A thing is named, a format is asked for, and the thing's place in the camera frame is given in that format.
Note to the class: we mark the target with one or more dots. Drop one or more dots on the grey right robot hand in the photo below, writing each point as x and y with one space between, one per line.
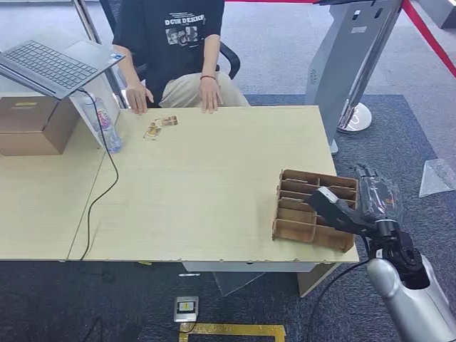
334 212

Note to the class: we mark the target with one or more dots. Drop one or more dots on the person's left forearm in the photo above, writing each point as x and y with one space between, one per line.
211 54

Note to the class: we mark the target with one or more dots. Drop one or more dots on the person's right forearm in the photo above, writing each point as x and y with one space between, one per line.
125 66

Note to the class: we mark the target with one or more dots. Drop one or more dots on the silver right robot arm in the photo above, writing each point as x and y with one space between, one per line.
409 288

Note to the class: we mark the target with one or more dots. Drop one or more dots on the person's left hand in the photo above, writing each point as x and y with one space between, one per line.
209 94

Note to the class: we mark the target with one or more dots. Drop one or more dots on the person's hand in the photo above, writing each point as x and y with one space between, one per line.
209 94
137 98

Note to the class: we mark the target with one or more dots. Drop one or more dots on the person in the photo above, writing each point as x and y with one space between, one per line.
174 42

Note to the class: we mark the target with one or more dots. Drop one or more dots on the person's right hand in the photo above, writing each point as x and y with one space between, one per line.
137 98

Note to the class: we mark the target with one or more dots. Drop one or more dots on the brown wooden compartment organizer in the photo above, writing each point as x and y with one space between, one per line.
303 222

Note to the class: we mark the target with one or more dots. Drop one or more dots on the beige desk leg panel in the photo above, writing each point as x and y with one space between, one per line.
313 279

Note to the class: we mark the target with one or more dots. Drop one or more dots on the white round stand base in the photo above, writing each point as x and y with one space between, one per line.
358 119

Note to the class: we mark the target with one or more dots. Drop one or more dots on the clear plastic sheet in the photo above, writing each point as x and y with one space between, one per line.
438 177

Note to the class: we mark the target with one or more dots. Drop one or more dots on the grey metal kiosk stand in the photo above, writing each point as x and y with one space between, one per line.
342 61

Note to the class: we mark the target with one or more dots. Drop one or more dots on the red barrier tape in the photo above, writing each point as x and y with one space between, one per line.
427 35

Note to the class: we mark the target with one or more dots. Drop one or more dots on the silver floor socket box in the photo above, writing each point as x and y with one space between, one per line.
186 309

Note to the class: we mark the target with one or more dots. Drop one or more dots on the clear plastic water bottle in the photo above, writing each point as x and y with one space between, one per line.
103 125

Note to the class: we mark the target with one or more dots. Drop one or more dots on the white laptop stand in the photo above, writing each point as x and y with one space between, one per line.
97 106

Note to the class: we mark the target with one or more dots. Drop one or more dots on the grey open laptop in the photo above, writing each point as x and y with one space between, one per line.
53 66

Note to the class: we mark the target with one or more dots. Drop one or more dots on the brown cardboard box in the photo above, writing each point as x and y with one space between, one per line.
28 125

